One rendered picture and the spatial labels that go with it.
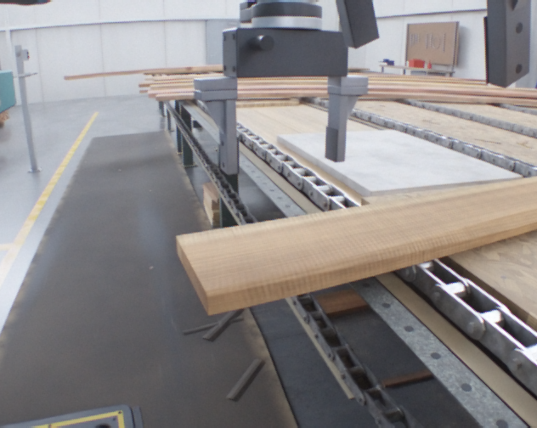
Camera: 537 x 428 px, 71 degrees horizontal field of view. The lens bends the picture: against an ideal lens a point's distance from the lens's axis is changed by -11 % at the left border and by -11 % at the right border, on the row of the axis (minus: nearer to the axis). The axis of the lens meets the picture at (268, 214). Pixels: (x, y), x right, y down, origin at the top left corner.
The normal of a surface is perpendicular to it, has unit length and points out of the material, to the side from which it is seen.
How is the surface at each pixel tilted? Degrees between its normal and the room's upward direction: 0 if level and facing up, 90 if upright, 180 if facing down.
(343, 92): 90
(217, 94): 90
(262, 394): 0
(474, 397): 0
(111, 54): 88
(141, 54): 90
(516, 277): 0
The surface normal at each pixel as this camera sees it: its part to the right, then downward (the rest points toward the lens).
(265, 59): 0.40, 0.34
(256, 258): 0.00, -0.93
